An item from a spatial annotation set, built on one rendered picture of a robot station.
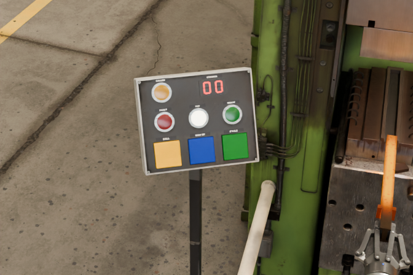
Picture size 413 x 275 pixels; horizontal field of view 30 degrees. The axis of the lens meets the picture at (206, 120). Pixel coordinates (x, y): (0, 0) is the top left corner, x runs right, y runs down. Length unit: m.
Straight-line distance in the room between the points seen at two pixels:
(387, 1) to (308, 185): 0.83
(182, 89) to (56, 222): 1.47
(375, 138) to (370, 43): 0.33
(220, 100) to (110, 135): 1.81
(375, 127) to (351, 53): 0.43
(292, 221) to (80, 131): 1.58
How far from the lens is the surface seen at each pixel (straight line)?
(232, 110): 2.25
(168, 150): 2.22
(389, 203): 2.04
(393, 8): 2.14
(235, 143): 2.25
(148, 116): 2.21
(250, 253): 2.45
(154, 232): 3.44
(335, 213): 2.50
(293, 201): 2.75
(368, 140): 2.38
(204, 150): 2.24
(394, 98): 2.58
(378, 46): 2.20
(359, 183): 2.41
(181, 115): 2.22
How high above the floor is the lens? 2.39
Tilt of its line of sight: 36 degrees down
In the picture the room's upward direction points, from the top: 1 degrees clockwise
